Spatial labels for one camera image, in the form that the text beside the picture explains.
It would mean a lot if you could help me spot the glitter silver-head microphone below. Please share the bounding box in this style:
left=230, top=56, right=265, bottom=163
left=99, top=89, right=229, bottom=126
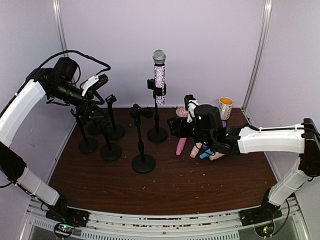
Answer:
left=152, top=49, right=167, bottom=106

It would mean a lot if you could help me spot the black glitter-mic stand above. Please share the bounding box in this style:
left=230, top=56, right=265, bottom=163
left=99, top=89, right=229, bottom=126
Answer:
left=147, top=78, right=168, bottom=143

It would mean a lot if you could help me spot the black blue-mic stand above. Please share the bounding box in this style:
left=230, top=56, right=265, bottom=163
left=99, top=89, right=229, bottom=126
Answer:
left=105, top=94, right=126, bottom=140

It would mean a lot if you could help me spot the pale pink small microphone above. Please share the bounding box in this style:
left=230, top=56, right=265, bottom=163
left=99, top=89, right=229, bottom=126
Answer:
left=190, top=142, right=203, bottom=159

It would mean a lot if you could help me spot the white floral mug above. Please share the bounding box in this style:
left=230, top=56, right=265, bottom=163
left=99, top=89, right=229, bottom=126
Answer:
left=218, top=97, right=234, bottom=121

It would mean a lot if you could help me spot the aluminium left corner post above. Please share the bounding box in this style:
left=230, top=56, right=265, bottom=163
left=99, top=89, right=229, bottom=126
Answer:
left=52, top=0, right=68, bottom=51

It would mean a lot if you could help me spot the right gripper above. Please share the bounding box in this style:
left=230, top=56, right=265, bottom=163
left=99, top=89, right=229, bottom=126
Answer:
left=167, top=116, right=214, bottom=148

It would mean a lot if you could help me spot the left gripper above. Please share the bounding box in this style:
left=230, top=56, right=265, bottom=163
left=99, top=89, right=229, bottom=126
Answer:
left=49, top=80, right=108, bottom=121

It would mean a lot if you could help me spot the aluminium front rail base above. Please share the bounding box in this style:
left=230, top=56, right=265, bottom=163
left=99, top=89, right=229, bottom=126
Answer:
left=18, top=193, right=311, bottom=240

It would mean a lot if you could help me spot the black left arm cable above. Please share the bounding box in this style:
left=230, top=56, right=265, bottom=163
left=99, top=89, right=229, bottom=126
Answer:
left=32, top=49, right=111, bottom=81

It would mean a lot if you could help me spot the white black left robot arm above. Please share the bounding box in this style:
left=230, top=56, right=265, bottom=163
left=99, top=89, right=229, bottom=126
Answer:
left=0, top=55, right=111, bottom=222

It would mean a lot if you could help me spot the beige pink microphone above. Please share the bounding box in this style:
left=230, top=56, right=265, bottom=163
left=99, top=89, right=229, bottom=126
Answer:
left=209, top=152, right=225, bottom=161

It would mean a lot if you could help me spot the patterned ceramic bowl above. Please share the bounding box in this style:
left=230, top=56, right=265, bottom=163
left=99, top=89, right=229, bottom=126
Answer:
left=175, top=106, right=189, bottom=118

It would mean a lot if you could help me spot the aluminium corner post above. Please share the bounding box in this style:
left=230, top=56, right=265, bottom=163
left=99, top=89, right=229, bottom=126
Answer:
left=241, top=0, right=273, bottom=112
left=52, top=0, right=68, bottom=51

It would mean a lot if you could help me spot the black pink-mic stand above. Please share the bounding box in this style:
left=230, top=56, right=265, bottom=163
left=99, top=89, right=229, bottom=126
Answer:
left=130, top=103, right=156, bottom=174

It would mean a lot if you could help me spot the black small-mic stand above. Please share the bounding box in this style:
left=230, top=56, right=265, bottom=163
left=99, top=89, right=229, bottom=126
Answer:
left=99, top=120, right=122, bottom=162

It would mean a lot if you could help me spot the purple microphone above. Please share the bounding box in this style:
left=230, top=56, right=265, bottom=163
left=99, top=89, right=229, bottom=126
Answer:
left=201, top=120, right=227, bottom=156

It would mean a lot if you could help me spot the blue-head microphone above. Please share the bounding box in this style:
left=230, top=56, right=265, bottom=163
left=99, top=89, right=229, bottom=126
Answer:
left=199, top=151, right=213, bottom=160

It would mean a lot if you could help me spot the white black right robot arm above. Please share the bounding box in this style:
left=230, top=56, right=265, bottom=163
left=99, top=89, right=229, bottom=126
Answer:
left=167, top=94, right=320, bottom=221

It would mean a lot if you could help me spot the aluminium right corner post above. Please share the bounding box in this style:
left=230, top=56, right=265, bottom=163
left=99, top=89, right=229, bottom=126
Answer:
left=241, top=0, right=273, bottom=112

